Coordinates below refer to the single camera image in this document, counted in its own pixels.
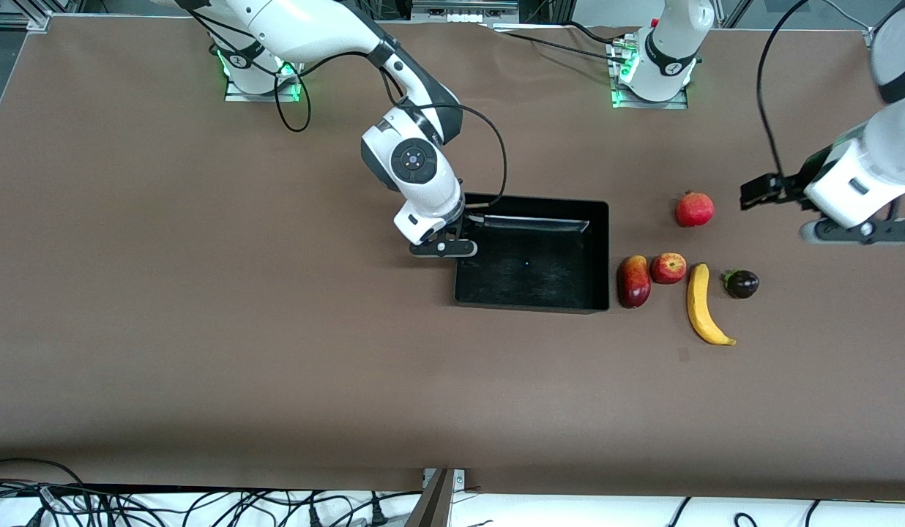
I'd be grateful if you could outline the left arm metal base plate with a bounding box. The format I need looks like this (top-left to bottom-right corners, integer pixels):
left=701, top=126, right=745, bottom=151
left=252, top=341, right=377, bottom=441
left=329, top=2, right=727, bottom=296
left=606, top=33, right=689, bottom=110

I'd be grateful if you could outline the red yellow mango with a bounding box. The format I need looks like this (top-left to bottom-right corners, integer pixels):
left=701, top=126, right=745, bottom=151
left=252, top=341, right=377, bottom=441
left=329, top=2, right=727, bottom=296
left=617, top=255, right=652, bottom=309

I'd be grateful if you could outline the red pomegranate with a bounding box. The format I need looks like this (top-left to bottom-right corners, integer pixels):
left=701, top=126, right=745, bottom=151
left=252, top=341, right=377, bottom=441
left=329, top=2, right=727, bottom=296
left=676, top=190, right=715, bottom=228

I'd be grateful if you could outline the brown table cover sheet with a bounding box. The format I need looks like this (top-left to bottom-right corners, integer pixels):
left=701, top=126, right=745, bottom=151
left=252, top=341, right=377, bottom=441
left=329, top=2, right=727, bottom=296
left=0, top=16, right=905, bottom=502

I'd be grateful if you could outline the black plastic box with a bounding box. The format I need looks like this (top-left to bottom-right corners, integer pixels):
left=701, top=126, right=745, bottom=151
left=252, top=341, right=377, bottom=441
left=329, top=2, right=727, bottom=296
left=453, top=193, right=611, bottom=314

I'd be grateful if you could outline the thin grey cable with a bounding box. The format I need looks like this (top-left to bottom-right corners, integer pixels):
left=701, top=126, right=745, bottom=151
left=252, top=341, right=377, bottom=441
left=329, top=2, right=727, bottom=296
left=819, top=0, right=874, bottom=31

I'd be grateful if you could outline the aluminium frame profile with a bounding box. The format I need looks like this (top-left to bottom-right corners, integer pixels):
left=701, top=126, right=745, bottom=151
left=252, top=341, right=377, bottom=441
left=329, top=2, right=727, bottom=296
left=0, top=9, right=54, bottom=34

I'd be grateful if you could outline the dark grey metal bar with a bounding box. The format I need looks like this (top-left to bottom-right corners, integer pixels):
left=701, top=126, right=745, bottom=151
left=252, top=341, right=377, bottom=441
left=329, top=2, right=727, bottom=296
left=403, top=468, right=455, bottom=527

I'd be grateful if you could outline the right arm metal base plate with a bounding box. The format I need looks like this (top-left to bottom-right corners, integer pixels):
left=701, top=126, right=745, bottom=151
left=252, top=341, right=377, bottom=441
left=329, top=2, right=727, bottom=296
left=225, top=44, right=304, bottom=102

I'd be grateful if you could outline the silver metal rail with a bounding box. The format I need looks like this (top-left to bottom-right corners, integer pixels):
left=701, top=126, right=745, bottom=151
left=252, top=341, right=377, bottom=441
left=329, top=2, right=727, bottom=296
left=411, top=0, right=523, bottom=24

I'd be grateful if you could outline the dark purple eggplant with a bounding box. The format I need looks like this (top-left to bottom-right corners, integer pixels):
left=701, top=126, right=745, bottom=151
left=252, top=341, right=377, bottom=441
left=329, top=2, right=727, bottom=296
left=722, top=269, right=760, bottom=299

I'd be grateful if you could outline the silver bracket plate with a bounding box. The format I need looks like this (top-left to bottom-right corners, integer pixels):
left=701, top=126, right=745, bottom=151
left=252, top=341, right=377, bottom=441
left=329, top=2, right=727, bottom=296
left=422, top=468, right=466, bottom=490

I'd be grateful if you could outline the red apple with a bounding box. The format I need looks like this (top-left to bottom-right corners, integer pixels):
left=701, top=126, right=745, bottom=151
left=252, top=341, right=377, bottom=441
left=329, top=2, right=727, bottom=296
left=650, top=253, right=688, bottom=285

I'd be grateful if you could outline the yellow banana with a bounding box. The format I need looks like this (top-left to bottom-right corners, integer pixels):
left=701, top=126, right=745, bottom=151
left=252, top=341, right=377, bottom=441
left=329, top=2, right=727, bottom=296
left=686, top=263, right=737, bottom=346

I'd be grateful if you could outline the black right arm base cable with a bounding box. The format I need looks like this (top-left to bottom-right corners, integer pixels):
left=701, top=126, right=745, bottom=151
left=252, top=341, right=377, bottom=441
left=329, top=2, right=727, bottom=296
left=273, top=59, right=312, bottom=134

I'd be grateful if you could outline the black cable on table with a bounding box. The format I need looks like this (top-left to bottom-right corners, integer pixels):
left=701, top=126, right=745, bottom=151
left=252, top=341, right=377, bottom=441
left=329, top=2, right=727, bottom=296
left=489, top=26, right=629, bottom=59

